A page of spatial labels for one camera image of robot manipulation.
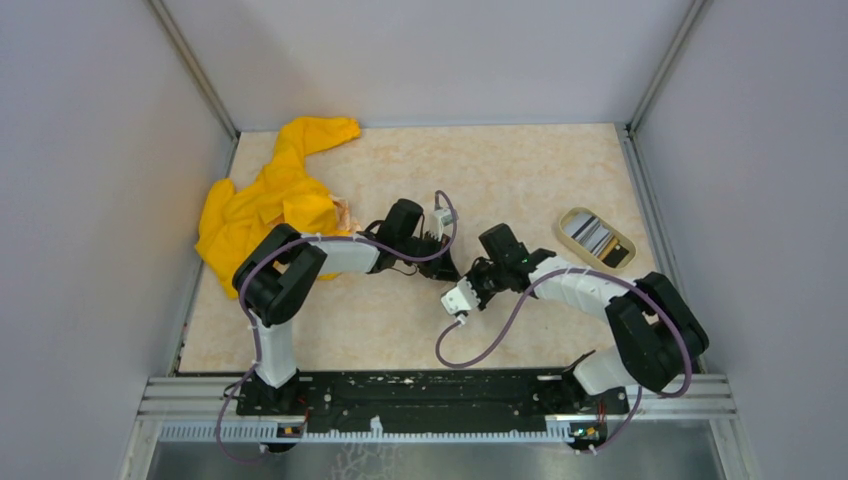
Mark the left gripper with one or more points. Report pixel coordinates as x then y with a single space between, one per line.
442 268

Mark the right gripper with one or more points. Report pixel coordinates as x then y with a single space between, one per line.
471 277

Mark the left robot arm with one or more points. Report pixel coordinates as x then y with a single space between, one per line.
275 280

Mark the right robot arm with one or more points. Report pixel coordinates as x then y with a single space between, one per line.
656 335

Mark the striped cards in tray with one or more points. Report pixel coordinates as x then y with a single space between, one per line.
593 236

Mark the beige oval tray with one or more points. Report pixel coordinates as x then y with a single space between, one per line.
584 255

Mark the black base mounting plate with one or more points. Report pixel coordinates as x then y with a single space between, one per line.
429 401

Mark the yellow cloth garment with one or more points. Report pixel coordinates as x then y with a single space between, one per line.
234 221

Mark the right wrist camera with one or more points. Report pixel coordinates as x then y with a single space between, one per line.
460 300

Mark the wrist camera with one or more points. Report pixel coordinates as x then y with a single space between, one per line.
460 300
440 221

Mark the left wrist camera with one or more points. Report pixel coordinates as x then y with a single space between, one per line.
440 221

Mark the white slotted cable duct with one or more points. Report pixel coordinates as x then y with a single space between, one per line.
271 432

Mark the aluminium frame rail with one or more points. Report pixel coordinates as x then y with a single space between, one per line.
708 397

